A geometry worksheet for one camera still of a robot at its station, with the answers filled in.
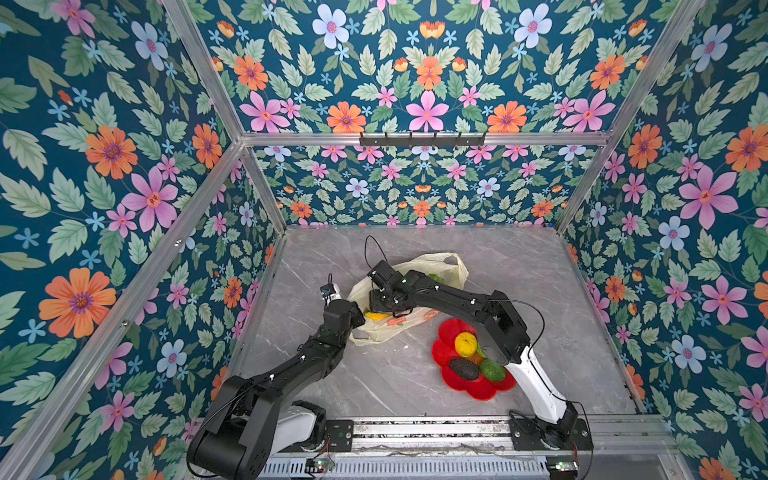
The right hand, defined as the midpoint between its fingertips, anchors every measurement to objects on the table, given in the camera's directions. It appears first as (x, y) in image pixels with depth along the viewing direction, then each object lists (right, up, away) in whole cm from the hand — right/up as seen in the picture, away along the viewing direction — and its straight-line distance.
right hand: (375, 302), depth 94 cm
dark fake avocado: (+26, -16, -13) cm, 33 cm away
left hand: (-4, +3, -6) cm, 8 cm away
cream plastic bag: (+22, +11, -1) cm, 25 cm away
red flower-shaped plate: (+21, -13, -8) cm, 26 cm away
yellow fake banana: (+1, -3, -5) cm, 6 cm away
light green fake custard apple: (+33, -16, -15) cm, 40 cm away
